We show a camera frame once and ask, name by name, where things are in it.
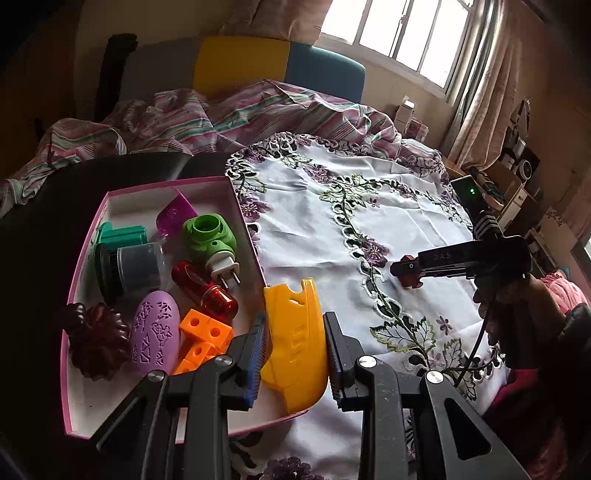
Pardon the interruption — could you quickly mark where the small dark red toy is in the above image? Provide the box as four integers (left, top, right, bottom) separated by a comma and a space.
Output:
398, 255, 424, 290

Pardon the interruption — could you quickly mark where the teal plastic piece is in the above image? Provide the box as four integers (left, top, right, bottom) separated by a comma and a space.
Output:
95, 222, 147, 250

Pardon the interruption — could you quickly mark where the dark brown flower mould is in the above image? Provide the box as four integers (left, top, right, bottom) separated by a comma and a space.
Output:
58, 302, 131, 381

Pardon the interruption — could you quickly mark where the wooden nightstand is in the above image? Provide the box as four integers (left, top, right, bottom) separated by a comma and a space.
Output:
442, 157, 469, 181

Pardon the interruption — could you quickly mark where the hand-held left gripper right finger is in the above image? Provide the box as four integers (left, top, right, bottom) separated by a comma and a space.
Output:
322, 311, 532, 480

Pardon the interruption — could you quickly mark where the small side window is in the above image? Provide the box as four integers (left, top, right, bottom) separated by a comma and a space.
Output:
570, 233, 591, 278

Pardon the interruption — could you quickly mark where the white small box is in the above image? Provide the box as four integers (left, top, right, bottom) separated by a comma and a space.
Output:
394, 97, 417, 134

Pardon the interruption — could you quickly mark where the person's right forearm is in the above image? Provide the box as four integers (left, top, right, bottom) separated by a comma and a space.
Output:
489, 279, 571, 370

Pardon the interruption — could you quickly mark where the black leather bench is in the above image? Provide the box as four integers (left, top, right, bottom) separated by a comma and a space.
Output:
0, 151, 232, 480

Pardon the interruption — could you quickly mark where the yellow plastic shell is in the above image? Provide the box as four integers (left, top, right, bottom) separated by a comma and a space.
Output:
262, 277, 329, 415

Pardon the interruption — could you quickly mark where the pink quilt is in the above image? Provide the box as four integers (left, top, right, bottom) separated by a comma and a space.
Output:
540, 272, 589, 308

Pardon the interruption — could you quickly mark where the pink striped blanket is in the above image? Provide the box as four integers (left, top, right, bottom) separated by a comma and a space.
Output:
0, 79, 444, 217

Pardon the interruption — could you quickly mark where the white floral cabinet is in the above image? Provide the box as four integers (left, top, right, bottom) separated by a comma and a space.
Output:
526, 208, 580, 252

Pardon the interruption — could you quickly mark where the green plug-in device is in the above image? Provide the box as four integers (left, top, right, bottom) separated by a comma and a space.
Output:
181, 216, 241, 291

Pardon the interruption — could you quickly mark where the pink-edged white box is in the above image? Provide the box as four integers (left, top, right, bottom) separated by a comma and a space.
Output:
60, 175, 308, 439

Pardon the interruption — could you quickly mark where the black rolled mat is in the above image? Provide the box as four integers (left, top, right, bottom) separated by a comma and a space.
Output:
95, 33, 138, 123

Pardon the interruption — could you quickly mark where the red plastic bottle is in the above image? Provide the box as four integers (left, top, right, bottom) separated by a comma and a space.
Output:
172, 261, 240, 324

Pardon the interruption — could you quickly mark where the magenta plastic scoop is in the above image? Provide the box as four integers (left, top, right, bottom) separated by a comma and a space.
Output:
156, 188, 199, 236

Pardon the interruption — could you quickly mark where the black grey lidded cup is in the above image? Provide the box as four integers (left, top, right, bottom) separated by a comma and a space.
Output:
95, 241, 171, 305

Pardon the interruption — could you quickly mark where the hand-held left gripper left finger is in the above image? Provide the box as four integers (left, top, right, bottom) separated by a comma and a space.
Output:
51, 311, 271, 480

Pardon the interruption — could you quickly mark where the grey yellow blue headboard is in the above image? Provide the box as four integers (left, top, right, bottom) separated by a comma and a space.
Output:
117, 36, 366, 103

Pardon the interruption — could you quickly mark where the beige patterned curtain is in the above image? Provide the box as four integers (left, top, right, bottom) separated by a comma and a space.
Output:
445, 0, 525, 162
231, 0, 334, 46

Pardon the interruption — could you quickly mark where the purple oval case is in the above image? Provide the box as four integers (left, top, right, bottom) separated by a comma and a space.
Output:
128, 289, 180, 374

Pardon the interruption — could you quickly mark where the silver black stereo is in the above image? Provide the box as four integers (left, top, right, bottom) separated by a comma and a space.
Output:
501, 138, 541, 183

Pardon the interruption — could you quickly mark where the floral embroidered tablecloth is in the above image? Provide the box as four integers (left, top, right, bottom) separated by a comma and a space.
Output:
225, 131, 509, 480

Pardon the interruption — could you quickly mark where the large window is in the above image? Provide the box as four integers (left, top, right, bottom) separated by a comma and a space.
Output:
318, 0, 478, 95

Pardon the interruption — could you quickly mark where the black cable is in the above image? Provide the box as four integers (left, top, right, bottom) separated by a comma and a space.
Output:
455, 277, 492, 388

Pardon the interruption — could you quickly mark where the orange plastic block piece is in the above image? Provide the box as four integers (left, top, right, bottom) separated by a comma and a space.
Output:
173, 308, 234, 376

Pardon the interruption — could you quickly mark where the person's right hand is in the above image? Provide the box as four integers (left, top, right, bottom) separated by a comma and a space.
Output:
472, 277, 497, 324

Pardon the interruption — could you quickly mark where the black padded garment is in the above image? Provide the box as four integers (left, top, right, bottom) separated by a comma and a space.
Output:
561, 304, 591, 352

